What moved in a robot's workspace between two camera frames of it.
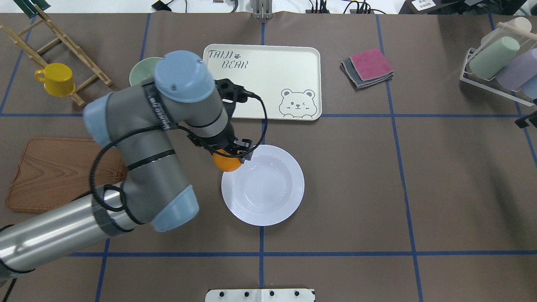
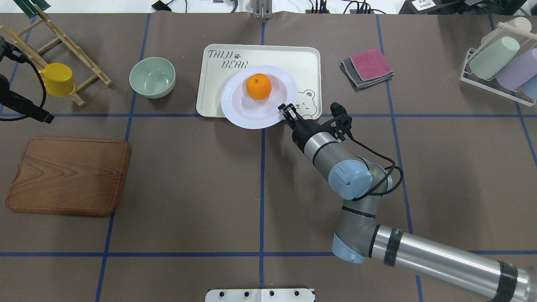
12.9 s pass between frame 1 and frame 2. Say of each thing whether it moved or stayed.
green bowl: stayed
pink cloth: stayed
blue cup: stayed
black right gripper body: moved
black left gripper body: moved
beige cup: stayed
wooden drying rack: stayed
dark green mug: stayed
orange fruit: moved
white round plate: moved
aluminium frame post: stayed
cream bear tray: stayed
